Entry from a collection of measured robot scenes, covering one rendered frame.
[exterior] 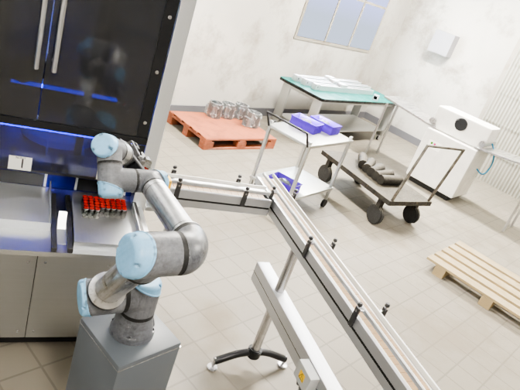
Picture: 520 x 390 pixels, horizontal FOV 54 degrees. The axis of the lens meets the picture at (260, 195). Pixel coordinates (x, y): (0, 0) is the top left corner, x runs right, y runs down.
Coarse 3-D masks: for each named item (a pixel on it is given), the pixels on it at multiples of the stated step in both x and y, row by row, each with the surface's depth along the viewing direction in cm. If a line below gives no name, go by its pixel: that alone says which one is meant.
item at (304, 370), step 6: (300, 360) 226; (306, 360) 227; (300, 366) 225; (306, 366) 223; (312, 366) 224; (294, 372) 229; (300, 372) 224; (306, 372) 220; (312, 372) 221; (300, 378) 224; (306, 378) 219; (312, 378) 218; (318, 378) 219; (300, 384) 223; (306, 384) 219; (312, 384) 218
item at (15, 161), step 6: (12, 156) 202; (18, 156) 203; (12, 162) 203; (18, 162) 204; (24, 162) 205; (30, 162) 206; (12, 168) 204; (18, 168) 205; (24, 168) 206; (30, 168) 207
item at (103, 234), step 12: (72, 204) 210; (132, 204) 226; (72, 216) 205; (132, 216) 222; (72, 228) 199; (84, 228) 203; (96, 228) 205; (108, 228) 208; (120, 228) 211; (132, 228) 214; (84, 240) 196; (96, 240) 198; (108, 240) 201
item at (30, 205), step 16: (0, 192) 207; (16, 192) 210; (32, 192) 214; (48, 192) 218; (0, 208) 197; (16, 208) 200; (32, 208) 204; (48, 208) 207; (0, 224) 187; (16, 224) 189; (32, 224) 191; (48, 224) 193
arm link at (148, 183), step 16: (144, 176) 160; (160, 176) 163; (144, 192) 158; (160, 192) 153; (160, 208) 148; (176, 208) 146; (176, 224) 141; (192, 224) 139; (192, 240) 130; (192, 256) 129
